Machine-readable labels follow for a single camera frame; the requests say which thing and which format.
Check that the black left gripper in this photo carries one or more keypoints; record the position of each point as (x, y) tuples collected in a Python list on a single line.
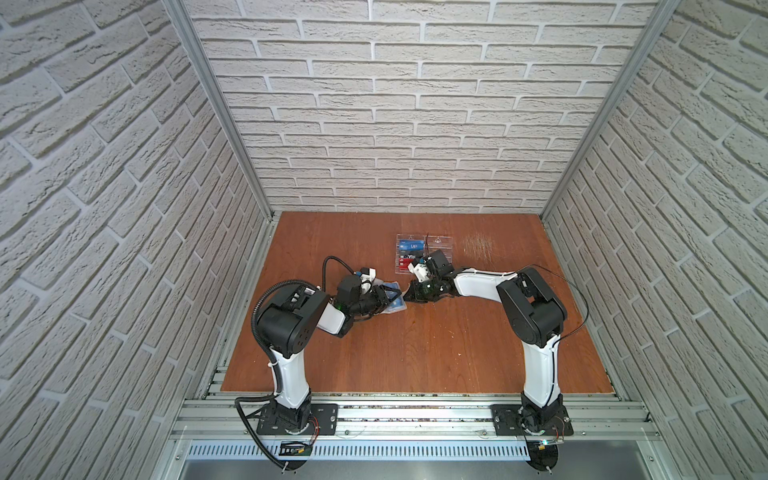
[(377, 299)]

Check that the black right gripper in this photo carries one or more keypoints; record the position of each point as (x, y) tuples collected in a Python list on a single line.
[(416, 289)]

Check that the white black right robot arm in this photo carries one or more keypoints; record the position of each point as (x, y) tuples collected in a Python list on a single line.
[(534, 312)]

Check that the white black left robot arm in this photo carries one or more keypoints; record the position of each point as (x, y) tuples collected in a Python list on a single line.
[(288, 314)]

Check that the red VIP card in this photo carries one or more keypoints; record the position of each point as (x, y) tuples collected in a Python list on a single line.
[(404, 263)]

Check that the clear acrylic card organizer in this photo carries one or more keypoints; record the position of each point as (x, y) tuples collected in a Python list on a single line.
[(431, 243)]

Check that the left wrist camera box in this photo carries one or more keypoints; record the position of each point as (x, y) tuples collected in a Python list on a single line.
[(352, 287)]

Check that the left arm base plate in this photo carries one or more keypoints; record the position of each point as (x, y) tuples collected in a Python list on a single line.
[(276, 419)]

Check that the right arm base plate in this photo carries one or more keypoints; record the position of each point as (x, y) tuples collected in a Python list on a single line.
[(529, 420)]

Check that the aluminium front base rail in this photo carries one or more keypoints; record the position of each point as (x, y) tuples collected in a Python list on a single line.
[(404, 427)]

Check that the aluminium left frame rail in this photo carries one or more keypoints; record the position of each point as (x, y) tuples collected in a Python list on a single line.
[(191, 42)]

